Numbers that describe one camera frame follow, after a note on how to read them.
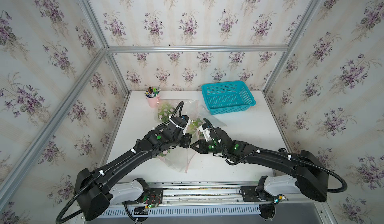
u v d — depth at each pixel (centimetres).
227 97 118
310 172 42
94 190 37
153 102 106
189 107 106
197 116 98
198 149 69
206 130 72
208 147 67
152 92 104
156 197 72
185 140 66
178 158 76
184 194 75
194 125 90
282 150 86
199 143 70
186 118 68
